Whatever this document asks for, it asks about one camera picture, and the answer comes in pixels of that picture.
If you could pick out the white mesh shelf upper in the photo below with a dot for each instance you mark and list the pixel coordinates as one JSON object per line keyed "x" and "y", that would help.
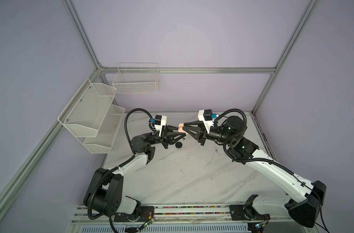
{"x": 85, "y": 113}

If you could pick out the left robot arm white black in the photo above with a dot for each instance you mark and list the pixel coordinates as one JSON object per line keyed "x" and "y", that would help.
{"x": 105, "y": 197}

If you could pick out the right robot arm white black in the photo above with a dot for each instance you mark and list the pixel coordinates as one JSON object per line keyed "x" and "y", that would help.
{"x": 306, "y": 197}

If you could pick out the pink round charging case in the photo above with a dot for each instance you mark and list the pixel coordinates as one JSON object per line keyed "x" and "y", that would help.
{"x": 180, "y": 129}

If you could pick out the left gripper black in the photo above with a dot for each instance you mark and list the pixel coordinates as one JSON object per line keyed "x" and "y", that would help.
{"x": 170, "y": 136}

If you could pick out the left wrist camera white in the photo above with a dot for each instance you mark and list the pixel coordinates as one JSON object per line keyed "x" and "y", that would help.
{"x": 158, "y": 124}

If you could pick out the white mesh shelf lower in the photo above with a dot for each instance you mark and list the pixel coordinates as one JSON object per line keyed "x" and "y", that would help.
{"x": 107, "y": 133}

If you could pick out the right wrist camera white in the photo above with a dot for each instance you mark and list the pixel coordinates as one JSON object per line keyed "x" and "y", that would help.
{"x": 207, "y": 117}

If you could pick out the white mesh shelf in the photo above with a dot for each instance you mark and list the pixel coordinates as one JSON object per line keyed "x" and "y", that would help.
{"x": 85, "y": 113}
{"x": 107, "y": 133}

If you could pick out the white wire basket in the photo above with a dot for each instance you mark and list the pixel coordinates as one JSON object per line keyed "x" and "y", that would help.
{"x": 137, "y": 78}

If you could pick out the aluminium mounting rail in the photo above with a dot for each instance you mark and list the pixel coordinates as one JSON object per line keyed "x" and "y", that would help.
{"x": 180, "y": 213}

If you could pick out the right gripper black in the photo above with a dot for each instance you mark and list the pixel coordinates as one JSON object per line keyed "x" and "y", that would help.
{"x": 199, "y": 132}

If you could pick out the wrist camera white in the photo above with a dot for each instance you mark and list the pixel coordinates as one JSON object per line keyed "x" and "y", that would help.
{"x": 207, "y": 117}
{"x": 158, "y": 124}

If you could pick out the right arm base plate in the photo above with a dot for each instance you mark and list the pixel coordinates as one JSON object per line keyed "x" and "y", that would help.
{"x": 243, "y": 212}

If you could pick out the black earbud charging case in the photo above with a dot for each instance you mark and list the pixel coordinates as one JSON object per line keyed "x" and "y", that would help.
{"x": 179, "y": 145}

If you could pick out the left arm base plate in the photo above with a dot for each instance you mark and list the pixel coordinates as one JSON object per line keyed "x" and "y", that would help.
{"x": 140, "y": 214}

